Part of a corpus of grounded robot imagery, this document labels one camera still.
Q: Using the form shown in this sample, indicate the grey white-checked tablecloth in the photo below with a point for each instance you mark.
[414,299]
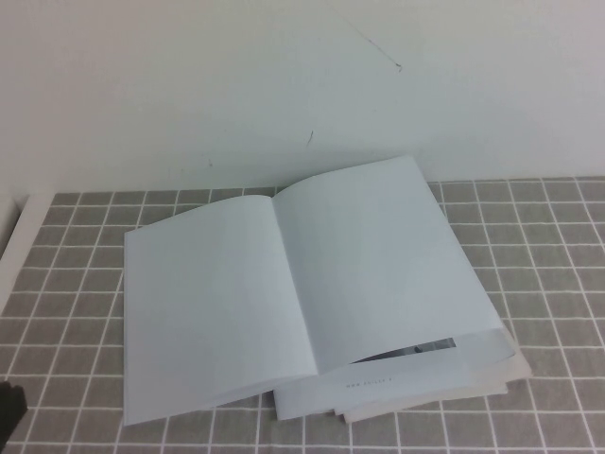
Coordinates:
[543,284]

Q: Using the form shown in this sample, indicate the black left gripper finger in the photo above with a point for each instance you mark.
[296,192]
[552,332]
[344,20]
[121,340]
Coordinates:
[5,402]
[19,404]

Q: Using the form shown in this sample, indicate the off-white paper booklet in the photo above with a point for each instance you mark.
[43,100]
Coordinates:
[482,385]

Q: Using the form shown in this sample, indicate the white booklet with web address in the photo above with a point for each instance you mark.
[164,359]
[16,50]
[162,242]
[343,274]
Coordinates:
[378,395]

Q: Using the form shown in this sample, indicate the beige paper booklet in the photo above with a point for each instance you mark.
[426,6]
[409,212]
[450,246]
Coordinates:
[520,366]

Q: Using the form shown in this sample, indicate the white manual book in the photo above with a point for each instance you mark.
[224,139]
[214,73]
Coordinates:
[283,284]

